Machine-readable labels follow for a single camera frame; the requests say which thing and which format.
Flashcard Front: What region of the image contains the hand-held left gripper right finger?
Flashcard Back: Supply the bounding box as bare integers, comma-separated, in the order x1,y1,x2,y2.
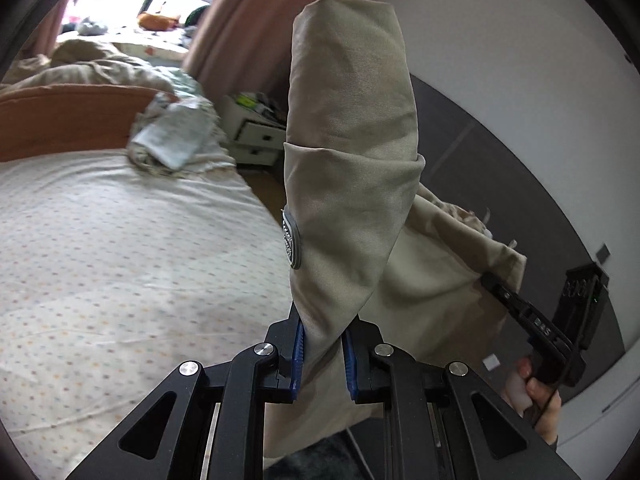
341,322,583,480

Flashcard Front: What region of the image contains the white nightstand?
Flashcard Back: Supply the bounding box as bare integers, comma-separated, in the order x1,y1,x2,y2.
220,92,288,167

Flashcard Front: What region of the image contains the bed with floral sheet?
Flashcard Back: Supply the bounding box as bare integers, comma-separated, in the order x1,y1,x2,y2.
0,150,296,461

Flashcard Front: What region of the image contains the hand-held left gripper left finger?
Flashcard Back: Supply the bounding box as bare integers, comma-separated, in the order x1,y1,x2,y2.
65,317,307,480

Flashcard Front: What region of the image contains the person's right hand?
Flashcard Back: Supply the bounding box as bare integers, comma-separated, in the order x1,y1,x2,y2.
502,357,563,453

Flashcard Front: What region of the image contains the large beige jacket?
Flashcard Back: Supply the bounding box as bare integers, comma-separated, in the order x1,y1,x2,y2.
260,0,528,471

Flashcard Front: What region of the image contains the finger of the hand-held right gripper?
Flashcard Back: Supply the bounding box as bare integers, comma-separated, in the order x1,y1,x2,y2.
480,272,576,361

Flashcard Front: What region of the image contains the dark grey rug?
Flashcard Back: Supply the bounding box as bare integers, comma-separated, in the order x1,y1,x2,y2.
265,427,371,480

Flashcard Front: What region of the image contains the folded light blue blanket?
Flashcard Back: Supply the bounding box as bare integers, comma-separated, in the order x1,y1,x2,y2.
131,92,216,170

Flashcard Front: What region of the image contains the white fringed blanket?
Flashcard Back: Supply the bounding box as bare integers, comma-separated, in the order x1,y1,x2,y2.
125,95,238,178

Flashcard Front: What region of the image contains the pink curtain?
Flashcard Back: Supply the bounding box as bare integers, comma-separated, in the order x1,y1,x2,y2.
180,0,361,111
47,0,71,41

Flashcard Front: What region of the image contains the window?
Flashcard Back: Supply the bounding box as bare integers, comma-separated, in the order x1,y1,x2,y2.
55,0,241,46

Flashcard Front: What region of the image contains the crumpled beige quilt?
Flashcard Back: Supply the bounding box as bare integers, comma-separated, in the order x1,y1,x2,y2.
0,37,201,103

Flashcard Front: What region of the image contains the orange headboard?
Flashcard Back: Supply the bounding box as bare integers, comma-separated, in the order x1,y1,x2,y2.
0,84,176,163

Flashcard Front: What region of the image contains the orange plush toy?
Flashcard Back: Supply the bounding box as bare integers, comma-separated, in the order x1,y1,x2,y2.
137,11,181,31

